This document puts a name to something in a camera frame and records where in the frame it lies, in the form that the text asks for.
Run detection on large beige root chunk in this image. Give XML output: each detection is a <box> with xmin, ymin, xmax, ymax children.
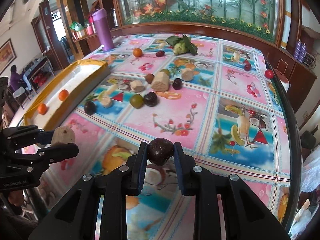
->
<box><xmin>50</xmin><ymin>126</ymin><xmax>75</xmax><ymax>146</ymax></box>

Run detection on dark purple passion fruit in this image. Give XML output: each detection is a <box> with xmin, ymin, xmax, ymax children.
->
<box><xmin>84</xmin><ymin>101</ymin><xmax>96</xmax><ymax>115</ymax></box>

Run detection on green round fruit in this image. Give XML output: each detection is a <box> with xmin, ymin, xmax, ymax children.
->
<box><xmin>130</xmin><ymin>94</ymin><xmax>144</xmax><ymax>109</ymax></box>

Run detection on dark plum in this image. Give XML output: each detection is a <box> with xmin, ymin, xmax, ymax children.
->
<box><xmin>147</xmin><ymin>138</ymin><xmax>174</xmax><ymax>166</ymax></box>
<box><xmin>172</xmin><ymin>78</ymin><xmax>183</xmax><ymax>90</ymax></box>
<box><xmin>143</xmin><ymin>92</ymin><xmax>158</xmax><ymax>107</ymax></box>

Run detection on left human hand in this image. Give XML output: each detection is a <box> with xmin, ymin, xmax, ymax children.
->
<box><xmin>8</xmin><ymin>190</ymin><xmax>24</xmax><ymax>206</ymax></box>

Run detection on seated person purple shirt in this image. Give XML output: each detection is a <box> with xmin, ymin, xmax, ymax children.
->
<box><xmin>10</xmin><ymin>64</ymin><xmax>28</xmax><ymax>91</ymax></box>

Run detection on small beige root bit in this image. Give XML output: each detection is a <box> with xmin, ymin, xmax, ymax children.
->
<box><xmin>100</xmin><ymin>96</ymin><xmax>113</xmax><ymax>108</ymax></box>

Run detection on white plastic bag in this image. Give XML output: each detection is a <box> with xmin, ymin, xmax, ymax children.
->
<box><xmin>300</xmin><ymin>147</ymin><xmax>319</xmax><ymax>239</ymax></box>

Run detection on white foam tray yellow tape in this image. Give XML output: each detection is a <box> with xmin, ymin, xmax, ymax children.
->
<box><xmin>23</xmin><ymin>60</ymin><xmax>111</xmax><ymax>131</ymax></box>

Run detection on small beige root piece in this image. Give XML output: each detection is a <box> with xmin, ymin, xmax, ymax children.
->
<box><xmin>130</xmin><ymin>80</ymin><xmax>145</xmax><ymax>93</ymax></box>

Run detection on brown round fruit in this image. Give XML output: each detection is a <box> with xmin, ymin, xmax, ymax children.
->
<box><xmin>145</xmin><ymin>73</ymin><xmax>155</xmax><ymax>84</ymax></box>

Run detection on beige root chunk centre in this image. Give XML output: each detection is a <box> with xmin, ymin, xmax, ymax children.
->
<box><xmin>151</xmin><ymin>72</ymin><xmax>169</xmax><ymax>92</ymax></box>

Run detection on far small orange tangerine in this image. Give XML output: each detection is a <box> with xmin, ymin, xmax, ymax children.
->
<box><xmin>132</xmin><ymin>48</ymin><xmax>143</xmax><ymax>57</ymax></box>

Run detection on dark red date fruit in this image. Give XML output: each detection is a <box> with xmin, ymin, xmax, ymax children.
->
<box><xmin>156</xmin><ymin>50</ymin><xmax>165</xmax><ymax>57</ymax></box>

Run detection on purple thermos bottle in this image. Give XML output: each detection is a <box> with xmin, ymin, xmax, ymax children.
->
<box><xmin>92</xmin><ymin>9</ymin><xmax>114</xmax><ymax>51</ymax></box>

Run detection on red cherry tomato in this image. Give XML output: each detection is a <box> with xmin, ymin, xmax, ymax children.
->
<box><xmin>264</xmin><ymin>69</ymin><xmax>274</xmax><ymax>79</ymax></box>

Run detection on small dark cherry fruit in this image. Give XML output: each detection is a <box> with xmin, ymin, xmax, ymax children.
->
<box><xmin>244</xmin><ymin>64</ymin><xmax>252</xmax><ymax>71</ymax></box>

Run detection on small beige chunk far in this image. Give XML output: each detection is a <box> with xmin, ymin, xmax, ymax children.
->
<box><xmin>181</xmin><ymin>68</ymin><xmax>194</xmax><ymax>81</ymax></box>

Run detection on green leafy custard apple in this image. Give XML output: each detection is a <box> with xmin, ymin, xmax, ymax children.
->
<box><xmin>165</xmin><ymin>35</ymin><xmax>197</xmax><ymax>56</ymax></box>

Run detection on purple bottles on shelf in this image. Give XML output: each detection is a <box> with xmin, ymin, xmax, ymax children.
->
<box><xmin>293</xmin><ymin>40</ymin><xmax>306</xmax><ymax>63</ymax></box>

